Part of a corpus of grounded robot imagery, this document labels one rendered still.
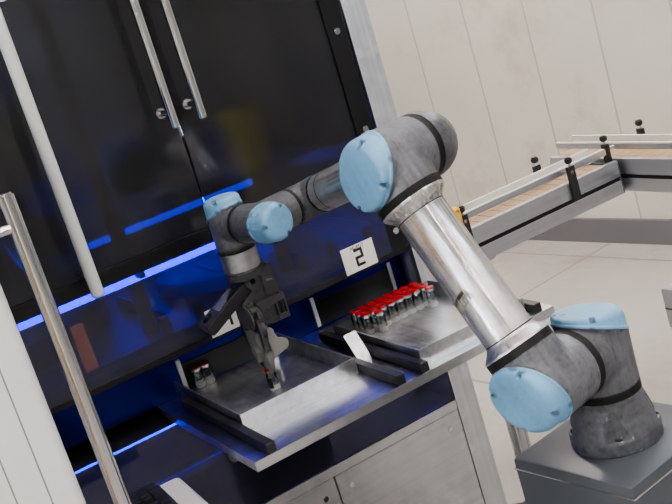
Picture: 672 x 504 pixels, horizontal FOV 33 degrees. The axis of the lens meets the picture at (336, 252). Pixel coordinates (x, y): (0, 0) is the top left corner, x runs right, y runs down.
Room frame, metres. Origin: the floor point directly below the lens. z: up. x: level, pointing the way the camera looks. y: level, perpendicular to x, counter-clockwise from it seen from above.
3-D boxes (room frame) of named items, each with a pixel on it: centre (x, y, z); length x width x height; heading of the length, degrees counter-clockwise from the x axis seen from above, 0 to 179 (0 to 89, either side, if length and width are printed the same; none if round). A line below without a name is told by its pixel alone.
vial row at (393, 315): (2.31, -0.09, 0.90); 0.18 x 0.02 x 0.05; 116
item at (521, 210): (2.78, -0.45, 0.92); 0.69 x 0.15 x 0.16; 116
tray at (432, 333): (2.21, -0.14, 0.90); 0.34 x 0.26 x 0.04; 26
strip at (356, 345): (2.09, -0.01, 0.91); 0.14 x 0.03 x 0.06; 27
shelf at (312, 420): (2.17, 0.04, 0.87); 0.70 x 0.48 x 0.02; 116
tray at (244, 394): (2.16, 0.22, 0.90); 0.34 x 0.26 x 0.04; 26
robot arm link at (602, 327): (1.67, -0.35, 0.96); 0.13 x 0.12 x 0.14; 129
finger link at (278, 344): (2.11, 0.17, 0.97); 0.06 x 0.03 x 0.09; 116
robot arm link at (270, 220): (2.06, 0.11, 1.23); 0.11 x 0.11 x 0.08; 39
